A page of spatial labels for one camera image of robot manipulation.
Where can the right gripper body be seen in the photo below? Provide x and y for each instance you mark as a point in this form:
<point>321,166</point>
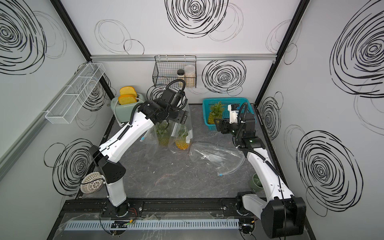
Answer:
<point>233,128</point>

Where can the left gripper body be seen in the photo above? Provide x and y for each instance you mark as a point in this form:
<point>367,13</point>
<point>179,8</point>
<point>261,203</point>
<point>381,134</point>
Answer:
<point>179,116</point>

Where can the yellow pineapple green crown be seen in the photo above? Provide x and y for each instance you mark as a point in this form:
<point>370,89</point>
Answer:
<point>216,112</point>

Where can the clear zip-top bag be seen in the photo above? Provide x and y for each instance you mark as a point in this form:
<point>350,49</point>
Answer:
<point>175,130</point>
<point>225,160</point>

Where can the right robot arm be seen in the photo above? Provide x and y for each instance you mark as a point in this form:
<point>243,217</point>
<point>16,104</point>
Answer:
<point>281,213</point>

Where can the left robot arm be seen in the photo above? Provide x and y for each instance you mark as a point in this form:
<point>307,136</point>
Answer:
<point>143,117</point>

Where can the rear blue-zip clear bag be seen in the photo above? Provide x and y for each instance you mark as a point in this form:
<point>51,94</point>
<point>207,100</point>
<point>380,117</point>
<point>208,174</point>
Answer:
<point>150,137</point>

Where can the dark-lid spice jar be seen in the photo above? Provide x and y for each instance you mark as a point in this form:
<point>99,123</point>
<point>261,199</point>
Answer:
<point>180,74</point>

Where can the white-lid spice jar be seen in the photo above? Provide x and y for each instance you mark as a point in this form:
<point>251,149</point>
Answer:
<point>190,76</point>

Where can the front yellow toast slice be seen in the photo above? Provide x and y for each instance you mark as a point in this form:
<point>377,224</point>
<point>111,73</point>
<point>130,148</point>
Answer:
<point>127,99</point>

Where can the yellow toast slice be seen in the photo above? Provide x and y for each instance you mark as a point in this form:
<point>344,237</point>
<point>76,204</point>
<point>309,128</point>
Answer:
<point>128,90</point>
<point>127,99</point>

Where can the rear yellow toast slice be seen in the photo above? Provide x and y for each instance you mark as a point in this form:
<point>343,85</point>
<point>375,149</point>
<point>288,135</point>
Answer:
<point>128,90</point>

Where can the mint green toaster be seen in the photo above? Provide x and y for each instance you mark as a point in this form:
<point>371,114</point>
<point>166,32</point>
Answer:
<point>123,112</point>

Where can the green ceramic cup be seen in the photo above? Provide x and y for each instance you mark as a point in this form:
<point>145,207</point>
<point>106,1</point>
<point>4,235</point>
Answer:
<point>255,183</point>

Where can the white woven ball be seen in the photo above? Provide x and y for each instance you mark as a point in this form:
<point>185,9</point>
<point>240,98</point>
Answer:
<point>92,183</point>

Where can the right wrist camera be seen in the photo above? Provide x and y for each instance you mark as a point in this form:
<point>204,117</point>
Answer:
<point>233,111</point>

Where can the black wire wall basket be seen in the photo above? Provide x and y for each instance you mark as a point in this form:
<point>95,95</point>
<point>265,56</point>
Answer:
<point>166,66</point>

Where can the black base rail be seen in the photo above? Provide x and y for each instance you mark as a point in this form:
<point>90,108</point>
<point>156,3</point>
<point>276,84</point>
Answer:
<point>139,207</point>

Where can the grey slotted cable duct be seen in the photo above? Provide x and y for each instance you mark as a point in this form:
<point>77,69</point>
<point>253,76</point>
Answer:
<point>141,225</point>

